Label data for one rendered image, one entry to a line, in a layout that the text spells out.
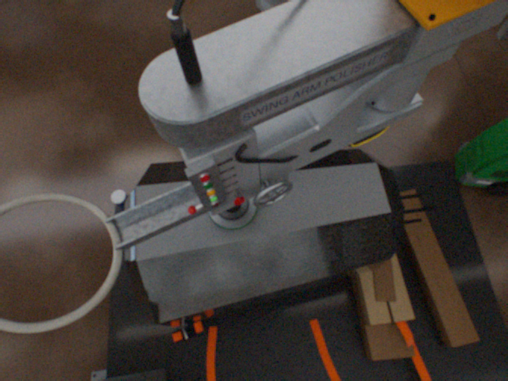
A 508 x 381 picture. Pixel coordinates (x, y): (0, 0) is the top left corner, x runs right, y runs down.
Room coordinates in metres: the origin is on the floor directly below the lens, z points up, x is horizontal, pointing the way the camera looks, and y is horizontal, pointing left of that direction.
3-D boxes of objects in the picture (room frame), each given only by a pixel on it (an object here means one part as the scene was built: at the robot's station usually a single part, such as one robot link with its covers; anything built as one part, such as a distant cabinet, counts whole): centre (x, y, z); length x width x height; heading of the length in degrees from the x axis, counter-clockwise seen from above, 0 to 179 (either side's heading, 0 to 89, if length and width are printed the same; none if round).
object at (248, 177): (0.59, 0.01, 1.36); 0.36 x 0.22 x 0.45; 108
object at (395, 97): (0.77, -0.54, 1.39); 0.19 x 0.19 x 0.20
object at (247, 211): (0.57, 0.09, 0.92); 0.21 x 0.21 x 0.01
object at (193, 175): (0.44, 0.12, 1.41); 0.08 x 0.03 x 0.28; 108
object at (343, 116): (0.67, -0.29, 1.35); 0.74 x 0.23 x 0.49; 108
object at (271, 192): (0.49, -0.06, 1.24); 0.15 x 0.10 x 0.15; 108
